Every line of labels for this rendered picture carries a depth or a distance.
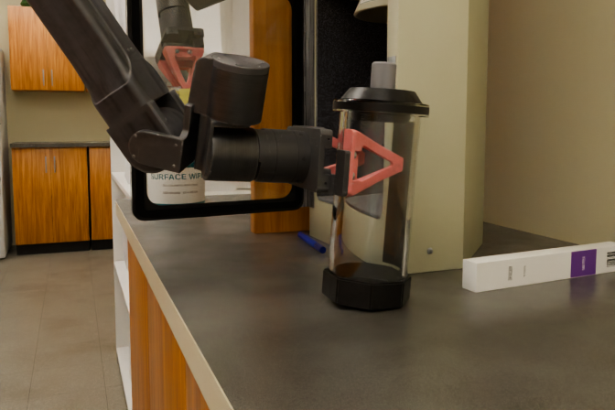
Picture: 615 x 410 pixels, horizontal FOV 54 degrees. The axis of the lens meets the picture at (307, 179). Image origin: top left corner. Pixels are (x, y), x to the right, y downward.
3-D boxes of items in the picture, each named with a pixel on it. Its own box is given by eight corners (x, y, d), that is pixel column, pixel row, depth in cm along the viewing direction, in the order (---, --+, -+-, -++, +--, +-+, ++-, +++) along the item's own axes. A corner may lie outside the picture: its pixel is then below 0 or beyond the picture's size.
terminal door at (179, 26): (304, 210, 110) (304, -17, 106) (132, 221, 96) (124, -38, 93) (302, 209, 111) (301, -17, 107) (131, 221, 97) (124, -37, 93)
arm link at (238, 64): (161, 137, 69) (126, 160, 61) (171, 36, 65) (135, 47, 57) (263, 161, 68) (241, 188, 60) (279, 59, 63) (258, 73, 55)
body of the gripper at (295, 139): (301, 126, 71) (240, 123, 68) (338, 129, 62) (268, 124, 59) (297, 181, 72) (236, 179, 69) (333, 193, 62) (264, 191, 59)
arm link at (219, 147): (188, 167, 65) (198, 189, 60) (195, 105, 63) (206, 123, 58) (250, 169, 68) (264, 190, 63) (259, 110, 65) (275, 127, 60)
